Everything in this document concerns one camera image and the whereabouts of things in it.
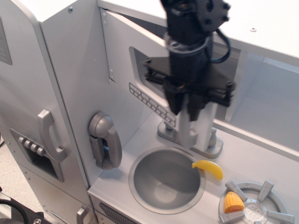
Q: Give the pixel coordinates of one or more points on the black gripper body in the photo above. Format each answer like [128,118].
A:
[193,67]

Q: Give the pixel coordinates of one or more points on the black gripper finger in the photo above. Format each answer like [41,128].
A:
[175,98]
[196,104]

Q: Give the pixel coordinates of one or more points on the grey microwave door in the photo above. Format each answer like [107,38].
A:
[127,46]

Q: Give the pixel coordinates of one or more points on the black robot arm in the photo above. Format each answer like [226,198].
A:
[190,20]

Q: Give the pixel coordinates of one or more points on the silver toy faucet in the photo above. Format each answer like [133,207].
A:
[214,146]

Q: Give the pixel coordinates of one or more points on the yellow toy banana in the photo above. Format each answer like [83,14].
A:
[209,166]

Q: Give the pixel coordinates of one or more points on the silver round sink bowl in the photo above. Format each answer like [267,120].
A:
[163,181]

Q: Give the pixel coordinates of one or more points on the silver toy telephone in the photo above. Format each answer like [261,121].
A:
[105,142]

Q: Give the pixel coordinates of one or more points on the grey toy kitchen cabinet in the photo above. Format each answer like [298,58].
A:
[60,64]

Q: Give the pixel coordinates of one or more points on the yellow toy corn cob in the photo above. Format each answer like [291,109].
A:
[233,203]

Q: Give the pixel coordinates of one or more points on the silver stove burner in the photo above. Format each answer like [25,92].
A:
[261,205]

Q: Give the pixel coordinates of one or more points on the grey oven vent panel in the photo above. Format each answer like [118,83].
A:
[115,216]

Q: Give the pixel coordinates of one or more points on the grey ice dispenser panel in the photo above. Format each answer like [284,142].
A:
[37,156]

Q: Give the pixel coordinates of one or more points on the grey fridge label plate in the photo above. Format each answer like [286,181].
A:
[4,49]

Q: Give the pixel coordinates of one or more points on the black base with screw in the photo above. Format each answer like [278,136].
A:
[13,212]

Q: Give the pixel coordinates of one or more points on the silver fridge door handle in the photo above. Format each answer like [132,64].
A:
[45,121]

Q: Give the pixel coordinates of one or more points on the silver lower door handle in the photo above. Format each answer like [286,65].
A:
[83,215]

